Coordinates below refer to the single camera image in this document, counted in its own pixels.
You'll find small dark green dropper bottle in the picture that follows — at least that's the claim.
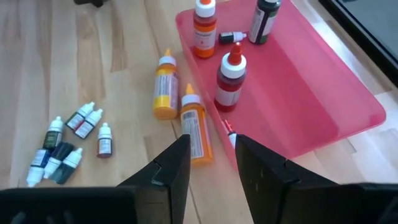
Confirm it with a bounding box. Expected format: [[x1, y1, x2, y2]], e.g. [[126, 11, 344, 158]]
[[218, 30, 248, 45]]

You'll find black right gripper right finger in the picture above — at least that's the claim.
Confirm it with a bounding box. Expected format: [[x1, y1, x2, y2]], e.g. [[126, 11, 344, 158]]
[[234, 134, 340, 224]]

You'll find small olive green dropper bottle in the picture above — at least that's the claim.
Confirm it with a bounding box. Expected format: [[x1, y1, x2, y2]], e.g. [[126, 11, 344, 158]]
[[42, 116, 65, 151]]

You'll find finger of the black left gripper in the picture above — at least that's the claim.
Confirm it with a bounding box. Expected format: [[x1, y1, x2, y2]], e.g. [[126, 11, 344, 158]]
[[73, 0, 108, 9]]

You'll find large orange food colouring bottle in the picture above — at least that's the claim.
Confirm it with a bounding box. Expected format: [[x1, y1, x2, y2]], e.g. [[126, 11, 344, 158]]
[[193, 0, 218, 59]]

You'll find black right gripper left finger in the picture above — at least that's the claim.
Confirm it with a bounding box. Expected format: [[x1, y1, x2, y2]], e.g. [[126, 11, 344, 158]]
[[119, 134, 192, 224]]

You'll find large red food colouring bottle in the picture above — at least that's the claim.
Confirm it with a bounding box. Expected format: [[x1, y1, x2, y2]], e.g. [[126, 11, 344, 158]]
[[213, 42, 248, 113]]

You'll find small dark blue dropper bottle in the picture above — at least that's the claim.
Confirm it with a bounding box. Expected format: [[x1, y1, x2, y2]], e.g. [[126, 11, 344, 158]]
[[64, 101, 96, 131]]

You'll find small teal dropper bottle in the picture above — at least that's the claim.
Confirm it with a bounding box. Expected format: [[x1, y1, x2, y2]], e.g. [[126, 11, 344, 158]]
[[49, 147, 84, 185]]

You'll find black aluminium table frame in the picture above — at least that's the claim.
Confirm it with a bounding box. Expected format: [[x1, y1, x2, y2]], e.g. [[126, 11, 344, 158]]
[[317, 0, 398, 90]]

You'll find pink plastic bin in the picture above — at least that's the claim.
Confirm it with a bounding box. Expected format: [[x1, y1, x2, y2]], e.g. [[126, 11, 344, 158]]
[[175, 0, 387, 171]]

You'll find small navy dropper bottle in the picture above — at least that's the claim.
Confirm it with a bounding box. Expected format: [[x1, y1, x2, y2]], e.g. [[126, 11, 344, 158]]
[[43, 141, 75, 180]]

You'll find large amber food colouring bottle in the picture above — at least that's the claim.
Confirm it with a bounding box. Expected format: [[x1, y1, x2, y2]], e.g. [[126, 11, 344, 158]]
[[180, 83, 215, 167]]

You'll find large yellow food colouring bottle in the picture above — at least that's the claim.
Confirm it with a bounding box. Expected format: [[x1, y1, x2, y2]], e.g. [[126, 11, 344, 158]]
[[152, 47, 180, 121]]

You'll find small dark red dropper bottle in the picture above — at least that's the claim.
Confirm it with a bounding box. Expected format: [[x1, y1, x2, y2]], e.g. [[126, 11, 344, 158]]
[[96, 122, 113, 159]]

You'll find large green food colouring bottle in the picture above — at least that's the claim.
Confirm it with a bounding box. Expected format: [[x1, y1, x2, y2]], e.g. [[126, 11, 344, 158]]
[[248, 0, 282, 45]]

